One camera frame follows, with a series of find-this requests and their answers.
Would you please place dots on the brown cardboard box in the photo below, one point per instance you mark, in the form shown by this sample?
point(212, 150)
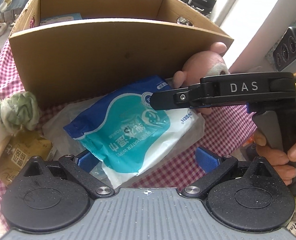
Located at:
point(115, 43)

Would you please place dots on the white curtain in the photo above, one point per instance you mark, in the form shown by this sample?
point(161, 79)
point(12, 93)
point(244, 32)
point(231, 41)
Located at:
point(254, 25)

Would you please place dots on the yellow snack packet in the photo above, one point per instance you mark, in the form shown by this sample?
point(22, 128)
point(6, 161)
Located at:
point(16, 150)

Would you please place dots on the blue bandage box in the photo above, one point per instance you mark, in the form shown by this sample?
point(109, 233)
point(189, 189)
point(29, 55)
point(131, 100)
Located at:
point(60, 18)

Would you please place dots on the blue wet wipes pack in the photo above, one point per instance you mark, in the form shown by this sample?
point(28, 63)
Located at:
point(128, 136)

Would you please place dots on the pink plush monkey toy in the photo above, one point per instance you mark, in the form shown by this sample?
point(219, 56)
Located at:
point(202, 64)

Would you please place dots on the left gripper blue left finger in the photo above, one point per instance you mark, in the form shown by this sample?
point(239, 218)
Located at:
point(86, 160)

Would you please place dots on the person's right hand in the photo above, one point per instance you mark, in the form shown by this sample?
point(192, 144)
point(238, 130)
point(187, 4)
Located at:
point(279, 160)

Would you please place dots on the green white crumpled cloth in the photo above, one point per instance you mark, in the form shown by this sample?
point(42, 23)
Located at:
point(19, 110)

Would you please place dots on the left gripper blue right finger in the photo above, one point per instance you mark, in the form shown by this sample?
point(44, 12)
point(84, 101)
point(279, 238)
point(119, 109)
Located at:
point(206, 159)

